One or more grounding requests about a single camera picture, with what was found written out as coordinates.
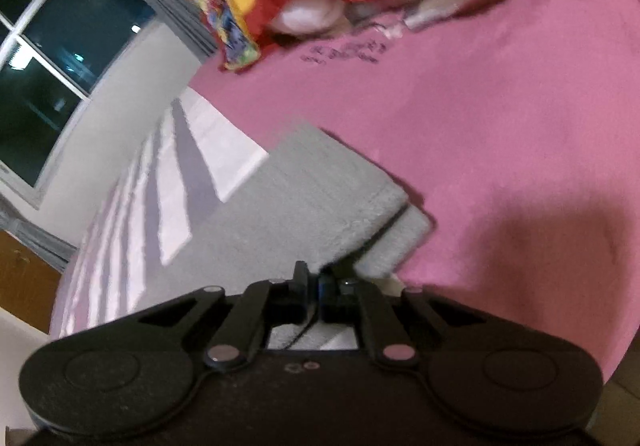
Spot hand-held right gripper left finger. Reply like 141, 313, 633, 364
137, 261, 311, 371

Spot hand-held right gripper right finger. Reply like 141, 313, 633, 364
317, 273, 483, 371

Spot grey pants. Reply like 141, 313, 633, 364
120, 121, 433, 352

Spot striped pink bed sheet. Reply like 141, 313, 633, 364
50, 0, 640, 382

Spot pale pink pillow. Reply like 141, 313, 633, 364
272, 0, 347, 34

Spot brown wooden door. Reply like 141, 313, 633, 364
0, 231, 63, 321

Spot sliding glass window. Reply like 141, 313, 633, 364
0, 0, 158, 191

